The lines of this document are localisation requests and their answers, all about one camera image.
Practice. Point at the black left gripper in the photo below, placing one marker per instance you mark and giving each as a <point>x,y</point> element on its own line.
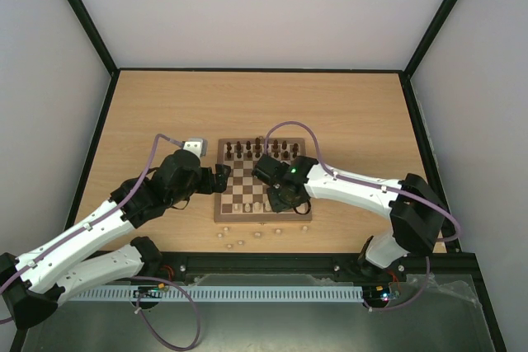
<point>209,186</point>

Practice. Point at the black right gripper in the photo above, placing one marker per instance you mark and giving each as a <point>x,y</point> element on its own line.
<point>266,169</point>

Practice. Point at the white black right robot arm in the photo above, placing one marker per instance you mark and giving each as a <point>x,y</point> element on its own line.
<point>410,205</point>

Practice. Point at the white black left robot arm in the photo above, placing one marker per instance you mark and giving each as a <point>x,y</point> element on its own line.
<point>36,283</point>

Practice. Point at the dark king piece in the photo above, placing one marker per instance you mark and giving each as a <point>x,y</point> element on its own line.
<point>257,145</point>

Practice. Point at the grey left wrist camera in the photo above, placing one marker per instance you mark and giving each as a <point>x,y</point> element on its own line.
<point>197,146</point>

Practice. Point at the light blue cable duct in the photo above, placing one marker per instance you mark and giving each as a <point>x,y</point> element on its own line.
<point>224,294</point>

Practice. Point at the black frame post left rear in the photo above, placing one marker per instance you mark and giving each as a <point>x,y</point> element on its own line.
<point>81,12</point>

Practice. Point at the black frame post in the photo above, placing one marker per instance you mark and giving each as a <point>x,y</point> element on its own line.
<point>432,31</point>
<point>81,12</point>

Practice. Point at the black frame post right rear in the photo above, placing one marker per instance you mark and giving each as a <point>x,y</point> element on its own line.
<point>432,31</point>

